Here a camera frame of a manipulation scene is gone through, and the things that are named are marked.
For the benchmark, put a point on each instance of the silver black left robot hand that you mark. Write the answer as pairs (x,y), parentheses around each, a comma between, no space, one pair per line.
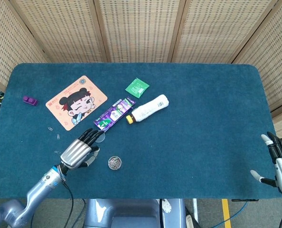
(75,152)

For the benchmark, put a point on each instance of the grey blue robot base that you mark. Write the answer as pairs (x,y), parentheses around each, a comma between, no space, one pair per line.
(131,213)

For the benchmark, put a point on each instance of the clear jar of paperclips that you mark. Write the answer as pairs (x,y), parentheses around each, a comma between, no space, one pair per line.
(115,163)

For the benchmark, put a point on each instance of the clear round plastic lid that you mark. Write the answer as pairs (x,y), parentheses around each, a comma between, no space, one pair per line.
(102,139)

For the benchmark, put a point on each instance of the orange cartoon girl pad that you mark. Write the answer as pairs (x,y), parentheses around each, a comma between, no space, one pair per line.
(60,107)

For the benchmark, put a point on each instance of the purple flat carton box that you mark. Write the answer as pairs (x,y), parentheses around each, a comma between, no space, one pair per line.
(115,114)

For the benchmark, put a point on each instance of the purple plastic block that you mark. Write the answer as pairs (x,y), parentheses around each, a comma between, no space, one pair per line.
(30,101)

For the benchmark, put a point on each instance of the white bottle yellow cap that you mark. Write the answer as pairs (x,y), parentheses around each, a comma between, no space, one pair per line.
(150,109)

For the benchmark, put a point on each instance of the green foil sachet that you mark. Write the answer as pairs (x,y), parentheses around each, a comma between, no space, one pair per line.
(137,88)

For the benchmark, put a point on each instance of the blue table cloth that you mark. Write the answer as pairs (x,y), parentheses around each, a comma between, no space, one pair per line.
(190,133)

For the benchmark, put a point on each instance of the woven rattan folding screen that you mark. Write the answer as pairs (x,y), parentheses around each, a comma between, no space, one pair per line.
(141,31)

